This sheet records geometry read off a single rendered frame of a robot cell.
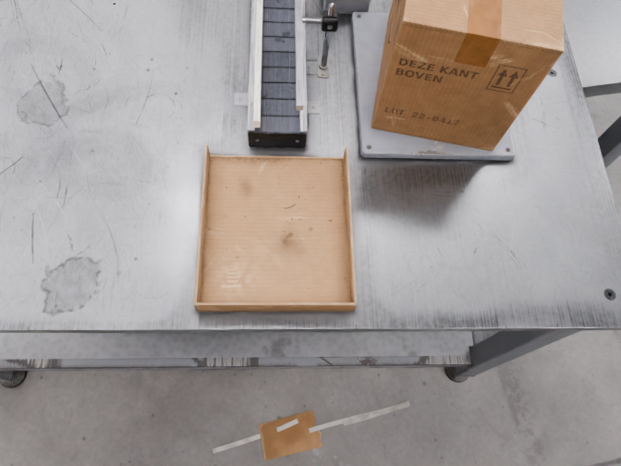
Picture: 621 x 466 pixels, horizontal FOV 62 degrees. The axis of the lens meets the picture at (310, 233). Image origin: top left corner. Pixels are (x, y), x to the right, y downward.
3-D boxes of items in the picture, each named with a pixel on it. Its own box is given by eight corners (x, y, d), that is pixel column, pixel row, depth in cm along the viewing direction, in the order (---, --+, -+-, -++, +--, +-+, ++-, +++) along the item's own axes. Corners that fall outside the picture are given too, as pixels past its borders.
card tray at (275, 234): (207, 155, 98) (205, 143, 94) (345, 158, 100) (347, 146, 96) (197, 312, 86) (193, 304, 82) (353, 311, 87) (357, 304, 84)
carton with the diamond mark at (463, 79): (388, 16, 113) (421, -110, 88) (497, 36, 112) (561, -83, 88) (370, 128, 100) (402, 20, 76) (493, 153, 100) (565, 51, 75)
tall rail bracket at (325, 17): (295, 60, 108) (299, -5, 93) (330, 62, 109) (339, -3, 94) (295, 73, 107) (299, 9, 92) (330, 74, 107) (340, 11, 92)
